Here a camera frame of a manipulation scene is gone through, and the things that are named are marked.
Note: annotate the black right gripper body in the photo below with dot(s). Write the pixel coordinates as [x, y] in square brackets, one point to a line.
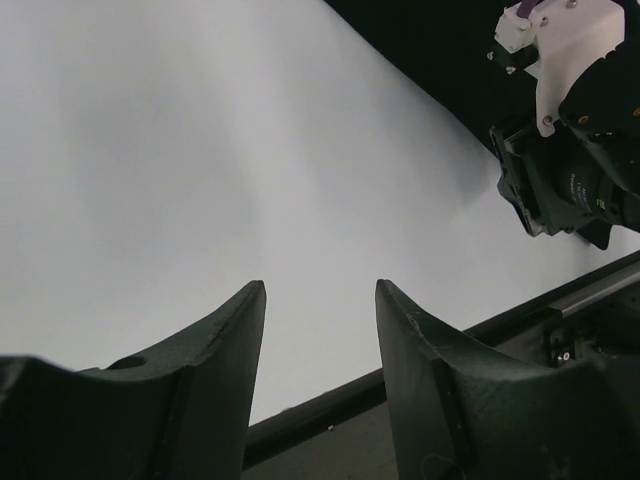
[556, 184]

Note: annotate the black t-shirt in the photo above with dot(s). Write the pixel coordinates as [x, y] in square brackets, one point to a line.
[443, 47]

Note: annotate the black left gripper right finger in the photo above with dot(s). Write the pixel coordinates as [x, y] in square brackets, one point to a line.
[559, 402]

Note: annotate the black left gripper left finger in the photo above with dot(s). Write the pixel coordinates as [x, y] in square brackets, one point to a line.
[178, 409]

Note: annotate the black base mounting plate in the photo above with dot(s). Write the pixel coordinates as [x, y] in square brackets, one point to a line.
[346, 433]

